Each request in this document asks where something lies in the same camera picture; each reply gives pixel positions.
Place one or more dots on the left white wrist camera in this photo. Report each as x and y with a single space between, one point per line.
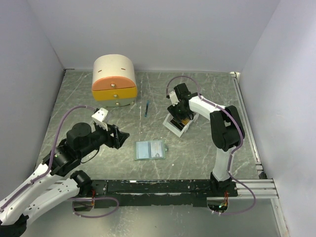
100 118

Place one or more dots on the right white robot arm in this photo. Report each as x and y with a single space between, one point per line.
227 132

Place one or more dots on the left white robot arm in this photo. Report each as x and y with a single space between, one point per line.
55 179

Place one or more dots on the black credit card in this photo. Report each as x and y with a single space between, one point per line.
178 125

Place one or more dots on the white plastic tray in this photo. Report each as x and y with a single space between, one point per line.
173 129

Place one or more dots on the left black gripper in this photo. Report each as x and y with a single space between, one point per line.
118 138

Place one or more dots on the beige mini drawer cabinet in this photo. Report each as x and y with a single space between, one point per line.
113 81

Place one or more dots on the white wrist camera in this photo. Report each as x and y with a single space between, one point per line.
100 118
173 98

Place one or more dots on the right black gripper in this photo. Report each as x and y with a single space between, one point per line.
178 117

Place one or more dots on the blue pen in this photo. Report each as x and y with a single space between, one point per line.
146 108

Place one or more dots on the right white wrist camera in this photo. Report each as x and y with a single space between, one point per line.
173 98

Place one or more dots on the black base bar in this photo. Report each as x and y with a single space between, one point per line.
194 192

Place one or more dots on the mint green card holder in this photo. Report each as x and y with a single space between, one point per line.
150 150

